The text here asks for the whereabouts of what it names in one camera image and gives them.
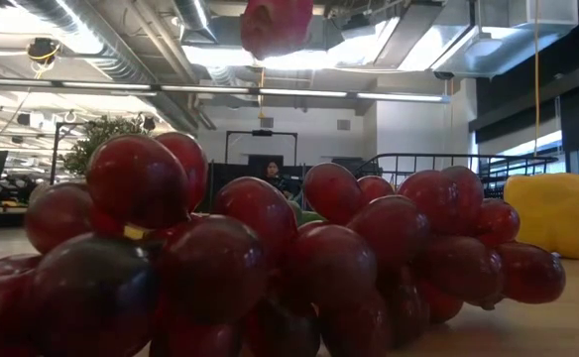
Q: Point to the red grape bunch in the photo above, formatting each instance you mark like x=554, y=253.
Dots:
x=210, y=268

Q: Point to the pink dragon fruit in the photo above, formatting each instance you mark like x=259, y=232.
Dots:
x=274, y=25

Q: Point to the yellow bell pepper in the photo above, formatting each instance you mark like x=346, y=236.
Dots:
x=557, y=213

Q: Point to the person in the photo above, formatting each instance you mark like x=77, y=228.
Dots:
x=272, y=171

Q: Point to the long ceiling light bar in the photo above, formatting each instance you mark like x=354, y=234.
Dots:
x=210, y=89

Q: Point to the small potted green plant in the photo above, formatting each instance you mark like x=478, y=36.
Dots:
x=96, y=139

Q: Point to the black metal station frame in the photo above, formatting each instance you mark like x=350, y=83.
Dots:
x=262, y=133

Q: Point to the round silver air duct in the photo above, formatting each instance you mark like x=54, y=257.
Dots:
x=121, y=54

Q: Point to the black metal post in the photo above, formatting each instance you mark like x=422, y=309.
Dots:
x=53, y=154

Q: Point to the wide silver air duct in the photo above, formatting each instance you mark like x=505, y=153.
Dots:
x=493, y=49

